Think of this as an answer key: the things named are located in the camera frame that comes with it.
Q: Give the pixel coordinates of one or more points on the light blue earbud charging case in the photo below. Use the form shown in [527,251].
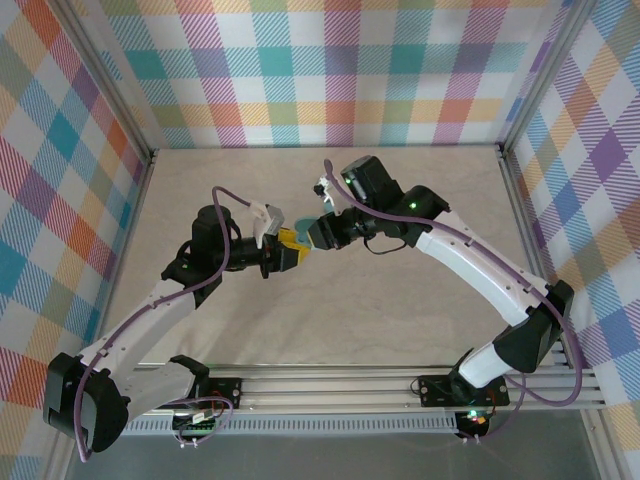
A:
[304,226]

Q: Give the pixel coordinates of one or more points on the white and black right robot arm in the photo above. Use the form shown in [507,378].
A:
[475,270]

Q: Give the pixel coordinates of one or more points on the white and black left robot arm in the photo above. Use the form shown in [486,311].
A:
[135,320]

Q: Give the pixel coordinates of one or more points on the green terminal circuit board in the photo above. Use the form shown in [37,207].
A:
[197,425]

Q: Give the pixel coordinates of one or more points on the grey metal shelf plate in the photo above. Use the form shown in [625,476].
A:
[325,460]

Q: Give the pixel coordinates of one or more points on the small circuit board with LED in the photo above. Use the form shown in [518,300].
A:
[472,417]

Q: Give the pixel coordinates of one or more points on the aluminium frame side rail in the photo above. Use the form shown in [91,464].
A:
[125,250]
[534,250]

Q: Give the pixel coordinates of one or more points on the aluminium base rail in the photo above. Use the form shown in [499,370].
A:
[325,387]

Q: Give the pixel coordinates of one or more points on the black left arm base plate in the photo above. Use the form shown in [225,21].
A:
[225,392]

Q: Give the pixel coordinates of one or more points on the aluminium frame post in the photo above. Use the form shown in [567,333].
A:
[111,82]
[542,75]

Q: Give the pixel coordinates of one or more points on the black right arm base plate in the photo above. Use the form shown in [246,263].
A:
[435,390]

